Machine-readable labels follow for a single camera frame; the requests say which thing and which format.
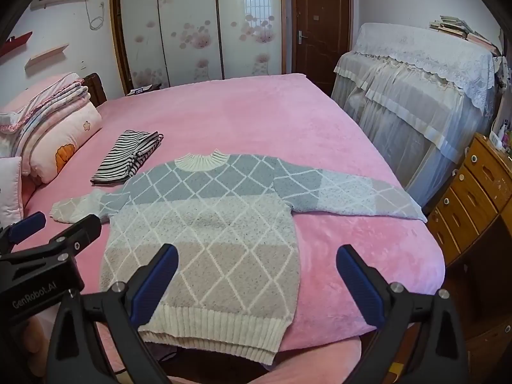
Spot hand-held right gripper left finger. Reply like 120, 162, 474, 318
46, 243, 179, 384

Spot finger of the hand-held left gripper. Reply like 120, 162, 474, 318
0, 211, 47, 249
40, 214, 103, 265

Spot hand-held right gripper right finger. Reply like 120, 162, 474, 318
336, 244, 468, 384

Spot grey diamond pattern knit sweater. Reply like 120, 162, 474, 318
51, 149, 428, 365

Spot white pink cushion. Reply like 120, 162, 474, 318
0, 156, 22, 228

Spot black white striped folded garment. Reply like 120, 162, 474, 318
90, 130, 164, 187

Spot pink comforter with orange print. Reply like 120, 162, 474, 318
30, 100, 103, 185

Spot pastel striped folded blanket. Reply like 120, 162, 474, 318
16, 84, 91, 150

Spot pink frilled pillow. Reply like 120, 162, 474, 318
0, 73, 83, 133

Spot wooden drawer cabinet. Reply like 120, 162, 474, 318
426, 133, 512, 265

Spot dark wooden headboard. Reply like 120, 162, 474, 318
82, 73, 108, 107

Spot dark nightstand with papers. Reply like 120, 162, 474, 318
126, 84, 163, 97

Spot pink fleece bed blanket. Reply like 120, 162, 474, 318
0, 73, 446, 384

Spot furniture under white lace cover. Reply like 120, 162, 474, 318
331, 23, 505, 209

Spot bottles on cabinet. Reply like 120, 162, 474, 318
490, 118, 512, 148

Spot floral sliding door wardrobe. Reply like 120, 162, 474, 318
109, 0, 286, 94

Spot brown wooden door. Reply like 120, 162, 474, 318
289, 0, 353, 76

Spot pile of books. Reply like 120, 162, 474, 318
429, 15, 500, 54

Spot pink wall shelf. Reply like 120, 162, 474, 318
25, 43, 69, 70

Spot red wall shelf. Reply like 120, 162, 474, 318
0, 31, 33, 57

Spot white power cable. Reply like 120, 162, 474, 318
86, 0, 105, 30

